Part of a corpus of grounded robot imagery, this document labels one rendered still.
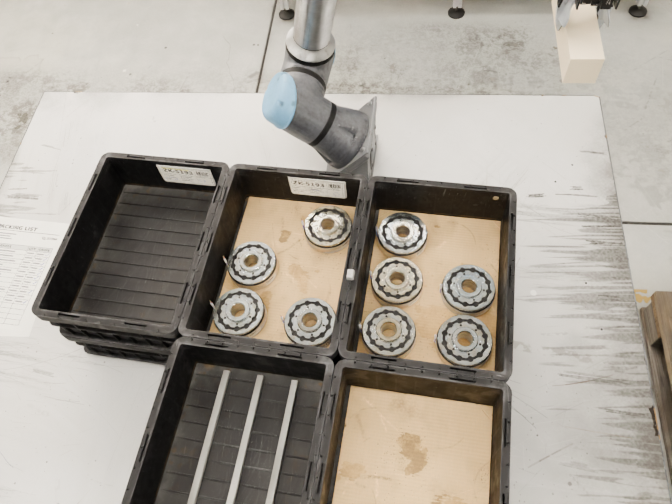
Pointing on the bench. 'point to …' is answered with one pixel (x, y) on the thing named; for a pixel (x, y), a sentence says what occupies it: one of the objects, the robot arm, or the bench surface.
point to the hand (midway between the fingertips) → (578, 22)
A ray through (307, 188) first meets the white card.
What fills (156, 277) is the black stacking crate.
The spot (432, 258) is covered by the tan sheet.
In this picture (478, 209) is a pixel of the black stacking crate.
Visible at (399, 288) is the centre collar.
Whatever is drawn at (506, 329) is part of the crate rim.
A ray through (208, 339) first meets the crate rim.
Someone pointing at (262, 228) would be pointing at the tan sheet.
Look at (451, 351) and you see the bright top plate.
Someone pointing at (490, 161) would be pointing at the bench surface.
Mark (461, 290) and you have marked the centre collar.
